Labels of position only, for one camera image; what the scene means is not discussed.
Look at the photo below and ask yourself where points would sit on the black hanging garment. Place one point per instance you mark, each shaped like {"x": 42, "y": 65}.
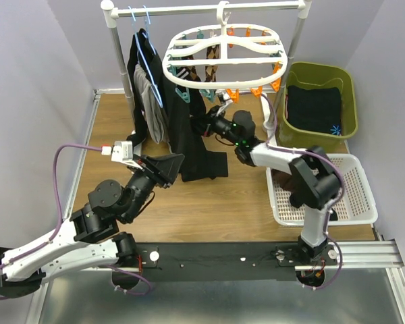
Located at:
{"x": 199, "y": 163}

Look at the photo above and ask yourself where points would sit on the green laundry bin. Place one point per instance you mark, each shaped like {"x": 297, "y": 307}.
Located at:
{"x": 308, "y": 75}

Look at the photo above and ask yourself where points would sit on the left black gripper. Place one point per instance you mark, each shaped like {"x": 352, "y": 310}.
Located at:
{"x": 152, "y": 169}

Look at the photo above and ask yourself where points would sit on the black cloth in bin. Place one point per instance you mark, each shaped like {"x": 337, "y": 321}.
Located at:
{"x": 315, "y": 110}

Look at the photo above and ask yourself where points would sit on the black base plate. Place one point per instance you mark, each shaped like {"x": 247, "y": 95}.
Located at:
{"x": 229, "y": 261}

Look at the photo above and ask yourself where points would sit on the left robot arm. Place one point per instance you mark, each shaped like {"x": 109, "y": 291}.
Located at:
{"x": 90, "y": 237}

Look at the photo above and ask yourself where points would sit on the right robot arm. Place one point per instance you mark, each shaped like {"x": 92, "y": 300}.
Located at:
{"x": 316, "y": 183}

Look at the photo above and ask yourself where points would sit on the white round clip hanger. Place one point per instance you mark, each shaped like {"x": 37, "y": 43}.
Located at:
{"x": 225, "y": 44}

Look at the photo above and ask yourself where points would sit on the white perforated basket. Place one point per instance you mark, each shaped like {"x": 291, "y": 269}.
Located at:
{"x": 357, "y": 207}

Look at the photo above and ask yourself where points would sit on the aluminium frame rail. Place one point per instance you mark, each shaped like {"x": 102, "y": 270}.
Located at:
{"x": 39, "y": 297}

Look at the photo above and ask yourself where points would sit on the white clothes rack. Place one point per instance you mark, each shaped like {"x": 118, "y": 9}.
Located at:
{"x": 112, "y": 14}

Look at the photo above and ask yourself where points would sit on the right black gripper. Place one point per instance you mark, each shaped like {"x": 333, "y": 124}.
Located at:
{"x": 204, "y": 124}

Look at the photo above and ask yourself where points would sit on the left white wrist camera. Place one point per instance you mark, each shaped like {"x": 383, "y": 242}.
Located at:
{"x": 123, "y": 152}

